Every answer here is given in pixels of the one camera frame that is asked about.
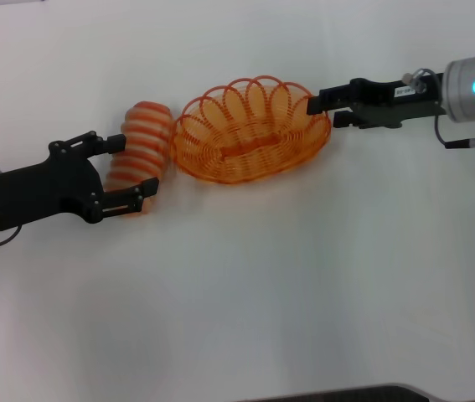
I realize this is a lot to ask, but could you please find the dark rounded robot base edge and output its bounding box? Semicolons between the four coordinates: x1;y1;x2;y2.
257;383;436;402

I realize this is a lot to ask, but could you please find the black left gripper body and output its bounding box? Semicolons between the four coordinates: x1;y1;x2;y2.
0;140;105;235

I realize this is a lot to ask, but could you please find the silver right connector stub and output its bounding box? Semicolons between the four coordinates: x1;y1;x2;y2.
401;68;436;91

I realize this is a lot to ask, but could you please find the orange wire basket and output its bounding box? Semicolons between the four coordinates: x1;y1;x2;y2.
169;75;333;186

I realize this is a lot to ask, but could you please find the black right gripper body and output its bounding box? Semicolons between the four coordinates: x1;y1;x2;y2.
348;73;448;130

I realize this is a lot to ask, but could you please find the orange striped bread toy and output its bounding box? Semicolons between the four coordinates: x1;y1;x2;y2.
104;100;174;215

